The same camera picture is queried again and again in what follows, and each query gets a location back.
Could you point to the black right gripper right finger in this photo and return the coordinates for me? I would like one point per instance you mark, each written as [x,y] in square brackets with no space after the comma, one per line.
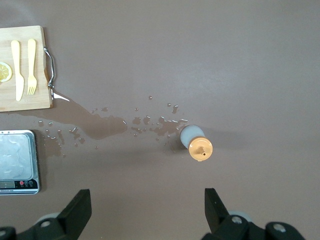
[215,212]

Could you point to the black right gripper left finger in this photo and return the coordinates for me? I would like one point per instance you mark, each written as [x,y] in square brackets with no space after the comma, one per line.
[75,212]

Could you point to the translucent sauce bottle orange cap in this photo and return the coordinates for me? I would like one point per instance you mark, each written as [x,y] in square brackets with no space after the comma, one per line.
[200,148]

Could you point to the silver digital kitchen scale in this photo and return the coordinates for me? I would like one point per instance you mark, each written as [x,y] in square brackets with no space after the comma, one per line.
[15,155]

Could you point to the large water puddle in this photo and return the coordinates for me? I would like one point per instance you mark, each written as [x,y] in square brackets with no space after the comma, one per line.
[100,125]

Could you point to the yellow plastic knife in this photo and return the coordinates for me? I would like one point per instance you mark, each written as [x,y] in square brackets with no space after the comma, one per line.
[18,75]

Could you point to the yellow plastic fork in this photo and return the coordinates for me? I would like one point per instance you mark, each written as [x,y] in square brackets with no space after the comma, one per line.
[31,62]

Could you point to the yellow lemon slice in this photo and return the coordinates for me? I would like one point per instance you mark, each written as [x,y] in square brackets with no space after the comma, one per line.
[5,72]

